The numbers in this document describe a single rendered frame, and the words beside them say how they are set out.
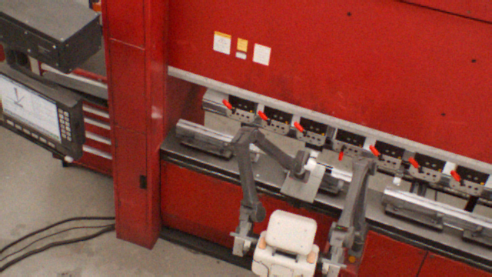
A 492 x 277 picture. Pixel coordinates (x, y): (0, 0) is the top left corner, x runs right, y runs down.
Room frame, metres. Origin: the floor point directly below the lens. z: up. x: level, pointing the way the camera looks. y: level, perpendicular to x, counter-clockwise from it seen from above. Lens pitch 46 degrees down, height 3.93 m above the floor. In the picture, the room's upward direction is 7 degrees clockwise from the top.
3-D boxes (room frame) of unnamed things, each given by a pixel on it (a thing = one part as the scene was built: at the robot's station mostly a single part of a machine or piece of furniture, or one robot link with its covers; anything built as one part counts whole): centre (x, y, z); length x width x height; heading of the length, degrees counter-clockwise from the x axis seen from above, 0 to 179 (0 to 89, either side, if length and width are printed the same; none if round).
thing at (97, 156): (3.48, 0.97, 0.50); 0.50 x 0.50 x 1.00; 75
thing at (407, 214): (2.54, -0.96, 0.89); 0.30 x 0.05 x 0.03; 75
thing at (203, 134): (2.89, 0.14, 0.92); 0.50 x 0.06 x 0.10; 75
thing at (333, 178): (2.74, -0.45, 0.92); 0.39 x 0.06 x 0.10; 75
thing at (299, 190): (2.61, -0.35, 1.00); 0.26 x 0.18 x 0.01; 165
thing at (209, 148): (2.85, 0.20, 0.89); 0.30 x 0.05 x 0.03; 75
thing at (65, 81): (2.82, 0.93, 1.18); 0.40 x 0.24 x 0.07; 75
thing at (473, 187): (2.55, -1.14, 1.26); 0.15 x 0.09 x 0.17; 75
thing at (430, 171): (2.60, -0.95, 1.26); 0.15 x 0.09 x 0.17; 75
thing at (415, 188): (2.96, -1.07, 0.81); 0.64 x 0.08 x 0.14; 165
